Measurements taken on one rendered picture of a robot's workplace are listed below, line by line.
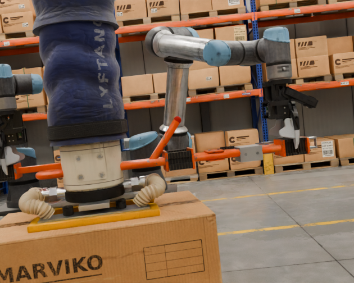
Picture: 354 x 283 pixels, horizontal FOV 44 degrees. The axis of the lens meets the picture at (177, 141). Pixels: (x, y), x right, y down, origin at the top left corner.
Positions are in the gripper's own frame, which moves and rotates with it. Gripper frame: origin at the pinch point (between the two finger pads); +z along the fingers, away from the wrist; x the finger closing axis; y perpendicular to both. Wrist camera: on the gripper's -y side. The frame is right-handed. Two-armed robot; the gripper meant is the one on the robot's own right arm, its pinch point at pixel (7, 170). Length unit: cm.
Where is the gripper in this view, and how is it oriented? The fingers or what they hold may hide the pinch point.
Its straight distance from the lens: 160.0
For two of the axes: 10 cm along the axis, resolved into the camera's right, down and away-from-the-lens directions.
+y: 9.8, -1.2, 1.3
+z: 1.2, 9.9, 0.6
